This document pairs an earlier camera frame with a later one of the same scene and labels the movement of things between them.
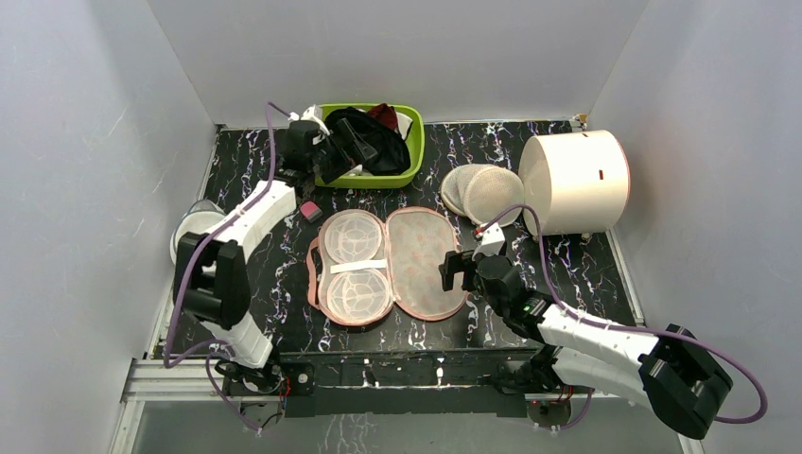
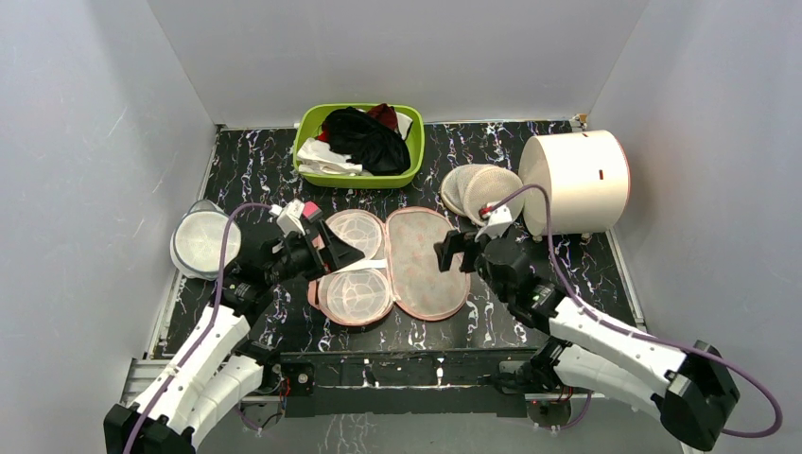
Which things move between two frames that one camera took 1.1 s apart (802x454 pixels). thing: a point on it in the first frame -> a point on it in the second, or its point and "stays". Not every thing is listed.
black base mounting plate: [425, 380] stays
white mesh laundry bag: [482, 192] stays
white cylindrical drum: [578, 182] stays
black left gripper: [356, 150] -> [335, 255]
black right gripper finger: [462, 262] -> [454, 243]
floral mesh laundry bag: [361, 264] stays
